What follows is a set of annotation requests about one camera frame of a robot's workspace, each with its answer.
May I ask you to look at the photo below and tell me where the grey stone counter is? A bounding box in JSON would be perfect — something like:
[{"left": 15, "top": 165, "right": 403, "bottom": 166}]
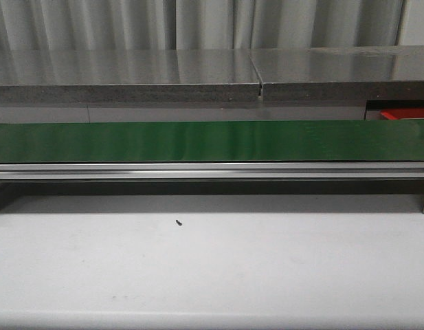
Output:
[{"left": 0, "top": 46, "right": 424, "bottom": 123}]

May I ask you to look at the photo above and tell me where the red plastic tray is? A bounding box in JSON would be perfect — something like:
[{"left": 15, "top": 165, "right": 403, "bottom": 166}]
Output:
[{"left": 380, "top": 108, "right": 424, "bottom": 120}]

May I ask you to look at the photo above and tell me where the green conveyor belt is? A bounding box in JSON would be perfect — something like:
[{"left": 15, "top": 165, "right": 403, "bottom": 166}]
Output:
[{"left": 0, "top": 119, "right": 424, "bottom": 215}]

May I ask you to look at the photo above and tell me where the white curtain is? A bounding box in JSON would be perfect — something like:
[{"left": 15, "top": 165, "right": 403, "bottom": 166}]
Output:
[{"left": 0, "top": 1, "right": 424, "bottom": 50}]

